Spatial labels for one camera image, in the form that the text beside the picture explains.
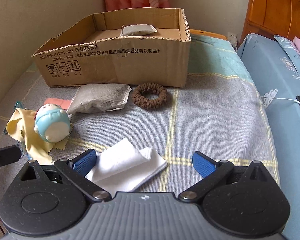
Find yellow cleaning cloth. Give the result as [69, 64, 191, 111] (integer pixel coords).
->
[6, 108, 70, 165]

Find white cloth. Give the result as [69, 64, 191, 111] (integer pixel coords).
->
[85, 138, 167, 196]

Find blue white plush toy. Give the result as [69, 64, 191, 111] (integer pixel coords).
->
[34, 103, 71, 143]

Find small grey sachet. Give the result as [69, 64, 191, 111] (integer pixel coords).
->
[120, 24, 158, 36]

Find grey green checked blanket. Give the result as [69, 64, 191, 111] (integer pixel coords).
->
[0, 29, 281, 215]

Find pink adhesive bandage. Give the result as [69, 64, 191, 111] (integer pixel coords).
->
[44, 98, 71, 110]

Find large grey sachet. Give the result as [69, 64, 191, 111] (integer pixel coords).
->
[67, 83, 132, 115]

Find brown knitted scrunchie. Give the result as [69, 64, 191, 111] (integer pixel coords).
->
[132, 82, 169, 110]

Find blue floral bed sheet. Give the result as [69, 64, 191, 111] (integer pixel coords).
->
[237, 34, 300, 239]

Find brown cardboard box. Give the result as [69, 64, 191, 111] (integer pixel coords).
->
[32, 8, 191, 87]

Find blue pillow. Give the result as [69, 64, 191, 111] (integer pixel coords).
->
[274, 35, 300, 68]

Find orange wooden headboard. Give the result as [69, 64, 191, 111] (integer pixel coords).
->
[239, 0, 300, 44]

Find white wall plug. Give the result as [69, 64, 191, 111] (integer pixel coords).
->
[227, 32, 238, 48]

